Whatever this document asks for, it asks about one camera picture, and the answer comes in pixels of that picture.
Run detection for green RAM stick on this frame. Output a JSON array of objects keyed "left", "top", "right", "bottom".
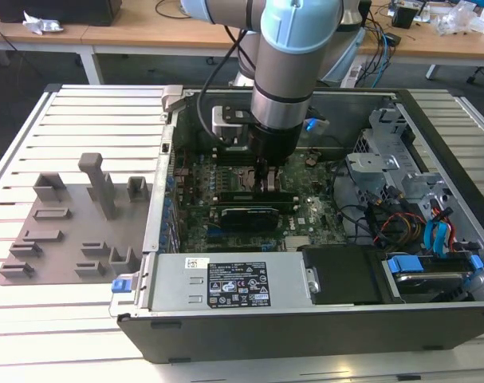
[
  {"left": 217, "top": 148, "right": 253, "bottom": 160},
  {"left": 219, "top": 191, "right": 295, "bottom": 203}
]

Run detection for black RAM slot bank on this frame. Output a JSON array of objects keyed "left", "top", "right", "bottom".
[
  {"left": 213, "top": 191, "right": 299, "bottom": 212},
  {"left": 211, "top": 147, "right": 254, "bottom": 165}
]

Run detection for silver CPU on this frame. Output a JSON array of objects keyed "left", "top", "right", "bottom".
[{"left": 265, "top": 169, "right": 282, "bottom": 192}]

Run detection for metal CPU socket cover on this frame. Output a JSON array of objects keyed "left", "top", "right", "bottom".
[{"left": 230, "top": 166, "right": 287, "bottom": 196}]

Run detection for green motherboard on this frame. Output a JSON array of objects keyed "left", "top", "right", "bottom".
[{"left": 171, "top": 141, "right": 348, "bottom": 255}]

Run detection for black graphics card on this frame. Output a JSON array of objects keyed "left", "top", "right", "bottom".
[{"left": 219, "top": 206, "right": 281, "bottom": 233}]

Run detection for silver metal disk cage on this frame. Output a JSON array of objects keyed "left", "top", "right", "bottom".
[{"left": 343, "top": 107, "right": 454, "bottom": 224}]

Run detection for silver finned heat sink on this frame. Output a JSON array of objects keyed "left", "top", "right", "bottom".
[{"left": 283, "top": 237, "right": 309, "bottom": 253}]

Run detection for black plastic shroud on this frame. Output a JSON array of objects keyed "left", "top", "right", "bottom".
[{"left": 299, "top": 243, "right": 394, "bottom": 307}]

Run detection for black box on desk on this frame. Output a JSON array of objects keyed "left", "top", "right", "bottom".
[{"left": 359, "top": 0, "right": 373, "bottom": 30}]

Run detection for silver power supply with labels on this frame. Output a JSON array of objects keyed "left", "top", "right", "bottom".
[{"left": 108, "top": 251, "right": 322, "bottom": 320}]

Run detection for wooden desk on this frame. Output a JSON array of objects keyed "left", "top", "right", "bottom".
[{"left": 0, "top": 0, "right": 484, "bottom": 87}]

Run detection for hard disk in blue carrier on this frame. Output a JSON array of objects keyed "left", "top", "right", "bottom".
[{"left": 380, "top": 255, "right": 484, "bottom": 304}]

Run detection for black open PC case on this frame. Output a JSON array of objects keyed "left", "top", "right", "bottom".
[{"left": 108, "top": 83, "right": 484, "bottom": 364}]

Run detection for grey parts rack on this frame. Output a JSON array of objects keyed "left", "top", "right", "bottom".
[{"left": 0, "top": 152, "right": 153, "bottom": 287}]

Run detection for clear plastic bags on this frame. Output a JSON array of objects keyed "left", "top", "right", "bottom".
[{"left": 435, "top": 0, "right": 484, "bottom": 37}]

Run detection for black equipment case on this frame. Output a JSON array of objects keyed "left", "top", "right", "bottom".
[{"left": 0, "top": 0, "right": 124, "bottom": 27}]

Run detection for crumpled white wrapping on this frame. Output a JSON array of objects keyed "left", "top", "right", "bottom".
[{"left": 22, "top": 10, "right": 65, "bottom": 37}]

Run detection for grey camera with blue light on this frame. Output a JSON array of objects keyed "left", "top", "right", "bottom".
[{"left": 305, "top": 116, "right": 330, "bottom": 135}]

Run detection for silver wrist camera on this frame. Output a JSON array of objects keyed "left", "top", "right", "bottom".
[{"left": 211, "top": 105, "right": 253, "bottom": 151}]

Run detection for black camera cable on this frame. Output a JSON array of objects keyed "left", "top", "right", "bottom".
[{"left": 196, "top": 23, "right": 250, "bottom": 144}]

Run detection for black connector cables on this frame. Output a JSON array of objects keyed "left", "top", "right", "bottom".
[{"left": 329, "top": 159, "right": 404, "bottom": 245}]

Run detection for blue cable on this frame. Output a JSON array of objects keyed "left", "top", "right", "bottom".
[{"left": 371, "top": 15, "right": 392, "bottom": 88}]

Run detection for yellow and red power wires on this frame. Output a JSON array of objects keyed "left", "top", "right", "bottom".
[{"left": 380, "top": 213, "right": 424, "bottom": 247}]

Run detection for blue flat wire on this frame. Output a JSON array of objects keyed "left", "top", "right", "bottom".
[{"left": 424, "top": 217, "right": 452, "bottom": 260}]

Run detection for orange flat wire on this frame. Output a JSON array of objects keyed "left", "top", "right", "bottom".
[{"left": 432, "top": 203, "right": 460, "bottom": 255}]

